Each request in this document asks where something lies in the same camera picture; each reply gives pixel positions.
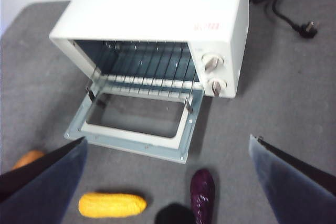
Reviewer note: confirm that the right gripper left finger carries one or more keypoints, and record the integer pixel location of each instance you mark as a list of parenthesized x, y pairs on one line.
[(39, 195)]

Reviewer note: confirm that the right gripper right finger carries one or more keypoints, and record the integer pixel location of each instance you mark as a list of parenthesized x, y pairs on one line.
[(296, 190)]

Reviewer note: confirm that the purple eggplant with green stem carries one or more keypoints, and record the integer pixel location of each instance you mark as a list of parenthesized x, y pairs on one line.
[(202, 195)]

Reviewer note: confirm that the oven door with glass window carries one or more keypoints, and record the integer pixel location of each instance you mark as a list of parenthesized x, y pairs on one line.
[(131, 145)]

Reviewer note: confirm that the beige oven knob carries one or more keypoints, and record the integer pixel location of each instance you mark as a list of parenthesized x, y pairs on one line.
[(212, 62), (216, 87)]

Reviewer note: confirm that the white toaster oven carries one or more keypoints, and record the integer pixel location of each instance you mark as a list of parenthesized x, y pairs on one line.
[(147, 11)]

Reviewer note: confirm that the orange sweet potato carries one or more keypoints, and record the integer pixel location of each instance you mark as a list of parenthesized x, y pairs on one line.
[(27, 159)]

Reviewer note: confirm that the yellow corn cob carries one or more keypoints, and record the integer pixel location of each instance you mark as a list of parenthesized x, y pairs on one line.
[(113, 205)]

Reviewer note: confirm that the black front camera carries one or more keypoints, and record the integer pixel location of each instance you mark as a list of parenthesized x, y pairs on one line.
[(174, 214)]

